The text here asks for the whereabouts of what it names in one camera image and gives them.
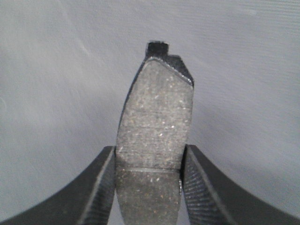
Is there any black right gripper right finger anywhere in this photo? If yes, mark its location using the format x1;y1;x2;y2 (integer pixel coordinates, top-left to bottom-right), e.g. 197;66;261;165
181;145;300;225

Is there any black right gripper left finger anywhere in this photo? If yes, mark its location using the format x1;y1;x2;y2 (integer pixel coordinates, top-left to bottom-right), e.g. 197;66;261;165
2;146;115;225

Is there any grey brake pad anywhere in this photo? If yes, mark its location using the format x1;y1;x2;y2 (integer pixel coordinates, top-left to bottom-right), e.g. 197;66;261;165
116;41;194;225

